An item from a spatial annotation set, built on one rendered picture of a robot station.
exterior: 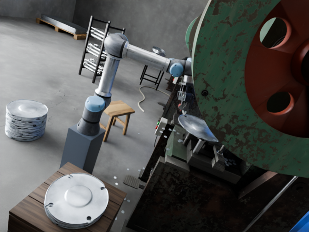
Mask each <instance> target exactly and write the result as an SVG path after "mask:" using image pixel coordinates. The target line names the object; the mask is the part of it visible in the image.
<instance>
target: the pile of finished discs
mask: <svg viewBox="0 0 309 232"><path fill-rule="evenodd" d="M108 200H109V195H108V191H107V189H106V188H105V186H104V184H103V182H102V181H100V180H99V179H98V178H96V177H94V176H92V175H90V174H85V173H72V174H70V175H67V174H66V175H64V176H62V177H60V178H58V179H56V180H55V181H54V182H53V183H52V184H51V185H50V187H49V188H48V190H47V192H46V196H45V202H44V207H45V212H46V214H47V216H48V218H49V219H50V220H51V221H52V222H53V223H54V224H58V226H60V227H62V228H66V229H81V228H85V227H88V226H90V225H92V224H94V223H95V222H96V221H98V220H99V219H100V218H101V216H102V215H103V213H104V212H105V209H106V207H107V204H108Z"/></svg>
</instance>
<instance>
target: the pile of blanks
mask: <svg viewBox="0 0 309 232"><path fill-rule="evenodd" d="M46 119H47V114H46V115H44V116H41V117H38V118H22V117H18V116H15V115H13V114H12V113H10V112H9V111H8V110H7V109H6V127H5V133H6V135H7V136H8V137H9V138H11V139H14V140H17V141H33V140H37V139H39V138H40V137H42V136H43V135H44V132H45V127H46Z"/></svg>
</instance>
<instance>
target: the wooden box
mask: <svg viewBox="0 0 309 232"><path fill-rule="evenodd" d="M72 173H85V174H90V173H88V172H86V171H85V170H82V169H80V168H79V167H77V166H75V165H73V164H71V163H69V162H67V163H66V164H65V165H63V166H62V167H61V168H60V169H59V170H58V171H57V172H55V173H54V174H53V175H52V176H51V177H49V178H48V179H47V180H46V181H44V182H43V183H42V184H41V185H40V186H38V187H37V188H36V189H35V190H34V191H32V192H31V193H30V194H29V195H28V196H26V197H25V198H24V199H23V200H22V201H21V202H19V203H18V204H17V205H16V206H15V207H13V208H12V209H11V210H10V211H9V220H8V230H7V232H109V231H110V229H111V227H112V225H113V222H114V220H115V219H116V216H117V214H118V212H119V210H120V208H121V205H122V203H123V201H124V199H125V197H126V195H127V193H125V192H123V191H122V190H120V189H118V188H116V187H114V186H112V185H110V184H109V183H107V182H105V181H103V180H101V179H99V178H98V177H96V178H98V179H99V180H100V181H102V182H103V184H104V186H105V188H106V189H107V191H108V195H109V200H108V204H107V207H106V209H105V212H104V213H103V215H102V216H101V218H100V219H99V220H98V221H96V222H95V223H94V224H92V225H90V226H88V227H85V228H81V229H66V228H62V227H60V226H58V224H54V223H53V222H52V221H51V220H50V219H49V218H48V216H47V214H46V212H45V207H44V202H45V196H46V192H47V190H48V188H49V187H50V185H51V184H52V183H53V182H54V181H55V180H56V179H58V178H60V177H62V176H64V175H66V174H67V175H70V174H72ZM90 175H92V174H90ZM92 176H93V175H92ZM94 177H95V176H94Z"/></svg>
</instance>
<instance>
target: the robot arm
mask: <svg viewBox="0 0 309 232"><path fill-rule="evenodd" d="M104 47H105V49H106V54H107V58H106V62H105V65H104V69H103V73H102V77H101V80H100V83H99V87H98V88H97V89H96V90H95V93H94V96H90V97H88V98H87V100H86V102H85V107H84V111H83V115H82V118H81V120H80V121H79V122H78V124H77V130H78V131H79V132H80V133H81V134H84V135H88V136H94V135H97V134H98V133H99V131H100V119H101V115H102V113H103V112H104V111H105V109H106V108H107V107H108V106H109V105H110V103H111V96H112V93H111V92H110V91H111V88H112V85H113V82H114V78H115V75H116V72H117V69H118V66H119V63H120V60H121V59H123V58H124V57H126V58H129V59H132V60H134V61H137V62H140V63H142V64H145V65H148V66H150V67H153V68H156V69H158V70H161V71H164V72H166V73H169V74H171V75H172V76H174V77H179V76H181V75H182V73H185V74H184V79H183V81H184V83H183V82H182V84H181V89H180V91H178V93H177V94H179V97H178V95H177V99H178V100H181V105H180V106H179V109H180V110H182V113H183V115H186V114H187V112H188V111H189V109H190V108H191V107H192V105H193V101H194V99H195V100H196V96H195V91H194V89H193V88H192V87H191V86H194V84H193V77H192V68H191V58H188V59H187V61H185V60H179V59H174V58H170V59H167V58H165V57H162V56H160V55H157V54H154V53H152V52H149V51H146V50H144V49H141V48H139V47H136V46H133V45H131V44H129V42H128V39H127V37H126V36H125V35H123V34H121V33H115V34H109V35H108V36H107V37H106V38H105V40H104Z"/></svg>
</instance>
